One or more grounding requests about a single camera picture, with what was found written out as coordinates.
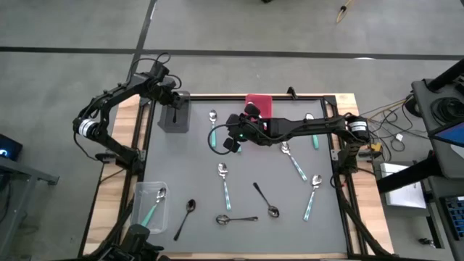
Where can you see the black diagonal pole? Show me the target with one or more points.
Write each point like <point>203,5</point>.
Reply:
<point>447,76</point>

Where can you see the gray metal table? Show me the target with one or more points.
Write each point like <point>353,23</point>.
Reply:
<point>25,174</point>

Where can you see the gray equipment cart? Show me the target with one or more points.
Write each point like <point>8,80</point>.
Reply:
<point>424,108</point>

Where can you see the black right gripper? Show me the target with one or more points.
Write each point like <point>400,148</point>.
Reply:
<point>250,128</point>

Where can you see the gray table mat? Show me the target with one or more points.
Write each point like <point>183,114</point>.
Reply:
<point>203,174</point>

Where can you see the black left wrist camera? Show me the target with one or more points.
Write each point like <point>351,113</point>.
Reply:
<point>159,69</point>

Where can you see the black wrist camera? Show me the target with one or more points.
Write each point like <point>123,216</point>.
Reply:
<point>159,69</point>
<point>232,145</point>

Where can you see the clear plastic bin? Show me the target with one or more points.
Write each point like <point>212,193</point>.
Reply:
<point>145,188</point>

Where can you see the plain dark metal spoon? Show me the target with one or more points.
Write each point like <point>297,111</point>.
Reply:
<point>190,204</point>
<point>175,116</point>
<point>273,211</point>
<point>222,219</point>

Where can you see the black metal table frame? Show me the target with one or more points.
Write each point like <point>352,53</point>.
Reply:
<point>224,97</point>

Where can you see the red plastic bin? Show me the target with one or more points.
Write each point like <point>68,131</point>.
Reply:
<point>262,103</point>

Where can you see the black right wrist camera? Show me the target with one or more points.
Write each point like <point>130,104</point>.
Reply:
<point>232,145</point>

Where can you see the backlit keyboard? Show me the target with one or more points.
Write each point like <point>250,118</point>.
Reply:
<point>456,217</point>

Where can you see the black computer tower blue light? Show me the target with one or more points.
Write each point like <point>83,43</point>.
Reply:
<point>9,145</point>

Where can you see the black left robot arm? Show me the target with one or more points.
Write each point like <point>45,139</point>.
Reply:
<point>108,98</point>

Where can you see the white power adapter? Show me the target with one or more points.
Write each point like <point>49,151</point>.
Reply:
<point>399,137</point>

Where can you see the gray plastic bin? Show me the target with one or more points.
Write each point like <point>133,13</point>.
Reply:
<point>181,125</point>

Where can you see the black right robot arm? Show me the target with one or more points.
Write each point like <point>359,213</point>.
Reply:
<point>308,125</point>

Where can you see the blue laptop screen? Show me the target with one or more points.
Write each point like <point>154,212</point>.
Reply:
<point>451,135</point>

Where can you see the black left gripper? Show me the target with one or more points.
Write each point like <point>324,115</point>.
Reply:
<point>163,90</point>

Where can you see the black stand leg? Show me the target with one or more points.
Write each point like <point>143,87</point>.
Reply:
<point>406,175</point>

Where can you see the white box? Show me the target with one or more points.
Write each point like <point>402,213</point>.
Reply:
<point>406,197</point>

